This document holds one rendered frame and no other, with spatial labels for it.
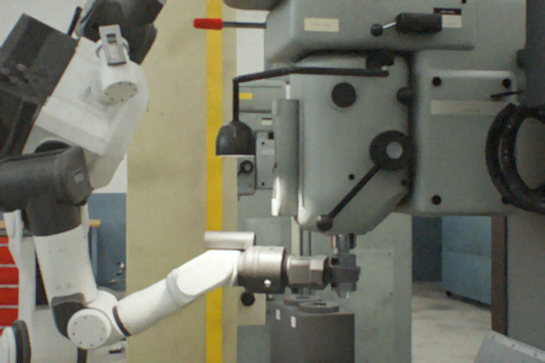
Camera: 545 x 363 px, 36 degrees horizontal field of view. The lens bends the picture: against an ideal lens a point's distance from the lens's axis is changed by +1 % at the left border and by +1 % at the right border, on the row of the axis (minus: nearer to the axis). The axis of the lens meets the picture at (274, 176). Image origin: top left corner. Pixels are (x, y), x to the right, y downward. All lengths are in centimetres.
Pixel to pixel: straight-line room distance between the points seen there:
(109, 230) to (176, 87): 734
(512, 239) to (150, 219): 176
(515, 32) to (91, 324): 92
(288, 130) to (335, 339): 54
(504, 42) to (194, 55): 187
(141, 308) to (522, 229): 75
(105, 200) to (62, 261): 890
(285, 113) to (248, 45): 929
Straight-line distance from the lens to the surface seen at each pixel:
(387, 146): 142
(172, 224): 321
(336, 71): 135
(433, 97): 147
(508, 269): 177
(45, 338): 196
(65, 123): 161
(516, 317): 175
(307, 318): 179
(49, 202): 154
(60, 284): 158
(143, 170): 320
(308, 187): 145
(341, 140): 143
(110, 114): 165
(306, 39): 141
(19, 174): 155
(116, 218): 1048
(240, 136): 143
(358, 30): 144
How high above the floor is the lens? 141
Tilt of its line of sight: level
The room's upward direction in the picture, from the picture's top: straight up
